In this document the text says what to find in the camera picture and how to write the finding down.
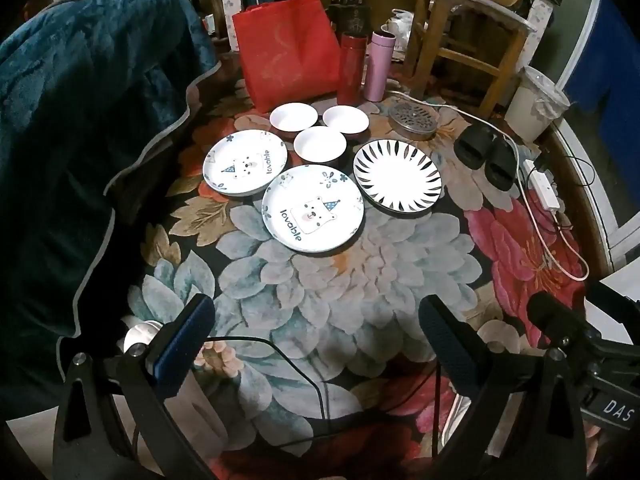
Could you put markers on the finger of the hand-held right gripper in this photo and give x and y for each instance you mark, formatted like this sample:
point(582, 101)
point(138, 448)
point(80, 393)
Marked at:
point(552, 316)
point(612, 302)

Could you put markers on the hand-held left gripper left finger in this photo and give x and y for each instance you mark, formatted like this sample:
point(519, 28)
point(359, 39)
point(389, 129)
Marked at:
point(182, 347)

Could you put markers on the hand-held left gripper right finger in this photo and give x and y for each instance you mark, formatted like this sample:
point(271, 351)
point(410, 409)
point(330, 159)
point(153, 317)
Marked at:
point(452, 350)

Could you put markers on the black striped white plate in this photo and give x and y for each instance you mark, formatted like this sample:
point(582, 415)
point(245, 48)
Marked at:
point(397, 175)

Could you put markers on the white bear print plate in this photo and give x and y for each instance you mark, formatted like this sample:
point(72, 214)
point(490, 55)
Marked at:
point(245, 162)
point(312, 207)

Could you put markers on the white bowl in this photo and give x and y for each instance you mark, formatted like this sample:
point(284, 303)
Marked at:
point(320, 142)
point(293, 116)
point(346, 119)

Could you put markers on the round floral rug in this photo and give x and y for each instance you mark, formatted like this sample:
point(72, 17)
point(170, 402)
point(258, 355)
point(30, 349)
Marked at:
point(350, 290)

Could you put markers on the white trash bin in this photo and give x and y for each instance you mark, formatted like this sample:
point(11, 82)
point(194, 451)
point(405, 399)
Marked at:
point(530, 110)

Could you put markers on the perforated metal lid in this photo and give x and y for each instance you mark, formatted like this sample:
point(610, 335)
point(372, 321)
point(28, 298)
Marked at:
point(411, 121)

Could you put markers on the wooden stool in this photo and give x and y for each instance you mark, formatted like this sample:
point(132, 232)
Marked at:
point(497, 85)

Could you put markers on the dark blue fleece blanket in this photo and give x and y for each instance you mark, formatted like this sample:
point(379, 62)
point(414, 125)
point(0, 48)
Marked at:
point(75, 110)

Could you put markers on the pink thermos bottle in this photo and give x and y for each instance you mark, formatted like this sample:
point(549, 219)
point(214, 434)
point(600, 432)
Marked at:
point(377, 67)

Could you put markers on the red thermos bottle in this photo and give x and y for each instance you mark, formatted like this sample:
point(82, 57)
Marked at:
point(352, 70)

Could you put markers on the red bag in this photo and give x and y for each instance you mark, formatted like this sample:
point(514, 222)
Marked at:
point(285, 55)

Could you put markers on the white plastic bag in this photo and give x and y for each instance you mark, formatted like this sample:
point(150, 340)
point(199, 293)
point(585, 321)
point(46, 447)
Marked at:
point(400, 25)

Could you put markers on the black container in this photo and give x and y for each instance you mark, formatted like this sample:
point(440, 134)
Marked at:
point(350, 10)

